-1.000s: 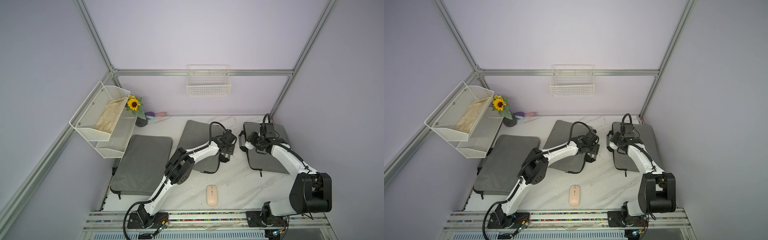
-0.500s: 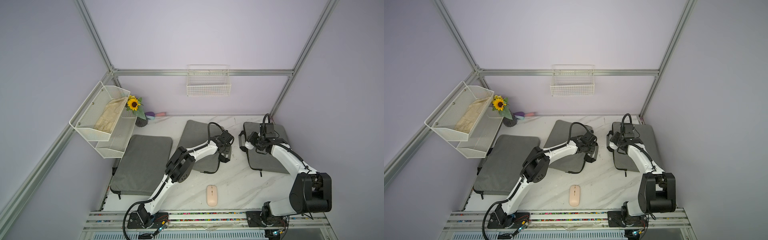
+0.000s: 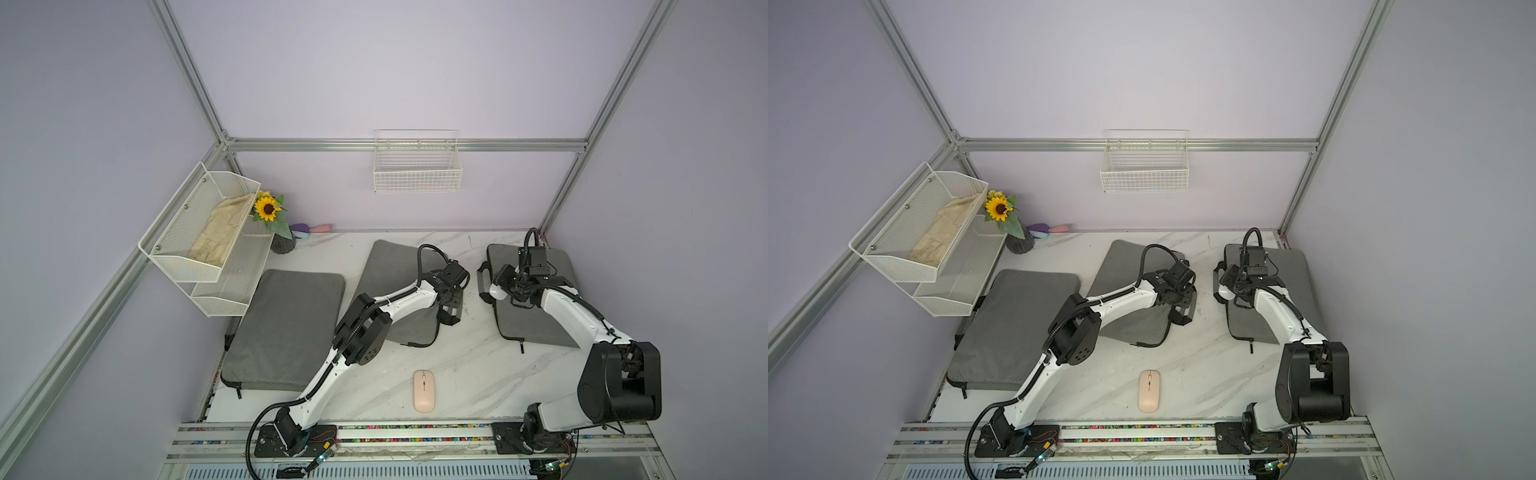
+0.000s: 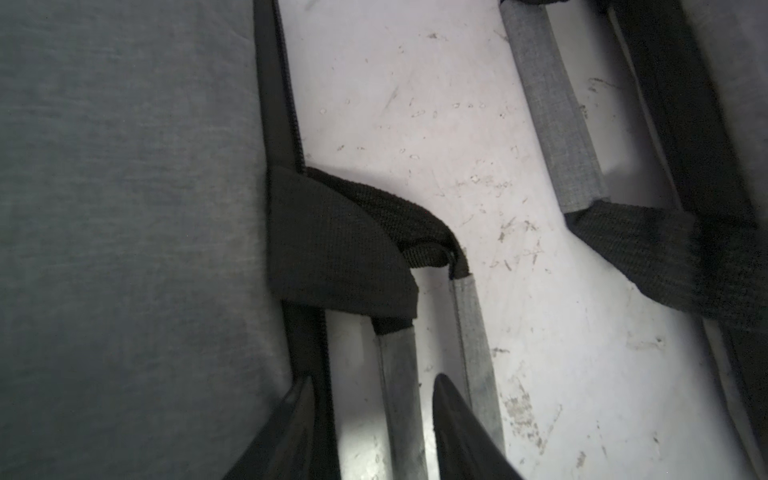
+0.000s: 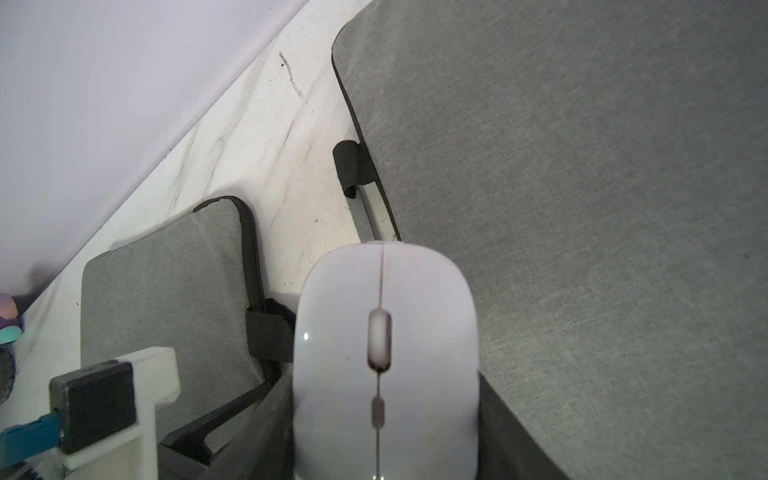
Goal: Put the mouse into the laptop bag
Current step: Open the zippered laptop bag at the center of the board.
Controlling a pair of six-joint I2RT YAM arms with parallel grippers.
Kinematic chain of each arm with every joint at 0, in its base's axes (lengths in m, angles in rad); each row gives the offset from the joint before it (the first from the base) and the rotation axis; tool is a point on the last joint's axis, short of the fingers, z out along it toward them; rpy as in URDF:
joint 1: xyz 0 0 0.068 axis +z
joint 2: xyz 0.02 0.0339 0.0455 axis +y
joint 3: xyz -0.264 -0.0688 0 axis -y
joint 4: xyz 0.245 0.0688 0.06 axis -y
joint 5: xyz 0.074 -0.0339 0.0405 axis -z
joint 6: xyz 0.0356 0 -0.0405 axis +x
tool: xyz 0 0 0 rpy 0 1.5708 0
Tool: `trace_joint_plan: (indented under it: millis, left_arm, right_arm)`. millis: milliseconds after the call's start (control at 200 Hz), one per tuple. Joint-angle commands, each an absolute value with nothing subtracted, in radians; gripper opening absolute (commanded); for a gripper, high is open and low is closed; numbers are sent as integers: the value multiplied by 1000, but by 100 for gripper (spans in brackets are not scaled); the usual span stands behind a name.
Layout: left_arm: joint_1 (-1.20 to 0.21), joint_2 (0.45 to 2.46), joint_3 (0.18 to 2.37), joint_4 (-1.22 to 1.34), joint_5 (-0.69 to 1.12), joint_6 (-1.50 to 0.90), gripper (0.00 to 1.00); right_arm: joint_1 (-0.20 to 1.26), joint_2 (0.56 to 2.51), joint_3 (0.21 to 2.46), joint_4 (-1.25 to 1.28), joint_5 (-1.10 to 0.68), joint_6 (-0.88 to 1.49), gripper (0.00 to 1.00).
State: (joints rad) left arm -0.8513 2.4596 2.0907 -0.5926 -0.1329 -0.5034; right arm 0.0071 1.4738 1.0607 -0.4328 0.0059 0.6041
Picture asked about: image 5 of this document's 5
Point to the white computer mouse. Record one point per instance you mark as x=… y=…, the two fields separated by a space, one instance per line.
x=386 y=367

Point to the pastel toy mushrooms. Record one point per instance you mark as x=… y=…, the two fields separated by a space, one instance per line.
x=11 y=328

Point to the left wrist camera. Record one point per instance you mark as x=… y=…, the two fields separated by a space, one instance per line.
x=101 y=423

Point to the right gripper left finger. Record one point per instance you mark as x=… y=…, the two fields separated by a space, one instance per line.
x=264 y=449

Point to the grey laptop bag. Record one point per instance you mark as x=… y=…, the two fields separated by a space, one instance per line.
x=598 y=170
x=193 y=286

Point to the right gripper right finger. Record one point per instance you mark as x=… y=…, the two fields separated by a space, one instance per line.
x=506 y=449

